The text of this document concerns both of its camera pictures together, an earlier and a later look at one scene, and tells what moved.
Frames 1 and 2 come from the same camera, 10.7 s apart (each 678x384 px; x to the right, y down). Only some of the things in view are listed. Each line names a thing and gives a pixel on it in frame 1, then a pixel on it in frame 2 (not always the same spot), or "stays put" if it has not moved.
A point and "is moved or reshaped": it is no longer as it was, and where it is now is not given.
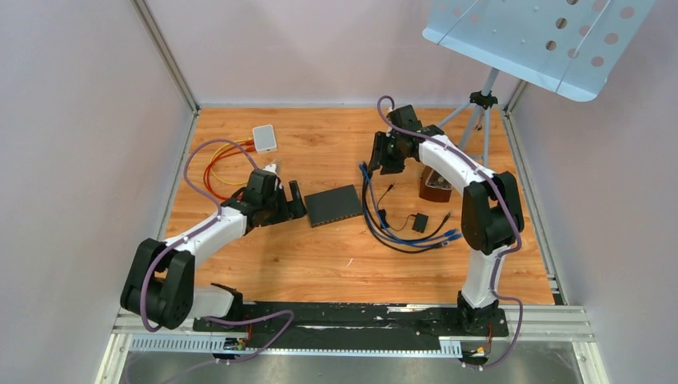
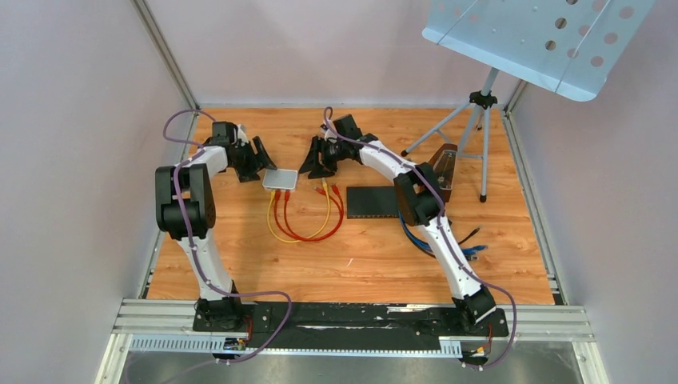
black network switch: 333,205 -> 372,202
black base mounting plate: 346,326 stays put
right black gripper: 380,158 -> 313,164
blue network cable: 390,234 -> 465,250
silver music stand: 569,46 stays put
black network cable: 380,242 -> 467,257
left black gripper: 291,210 -> 258,162
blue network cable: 432,244 -> 467,249
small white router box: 265,138 is moved or reshaped
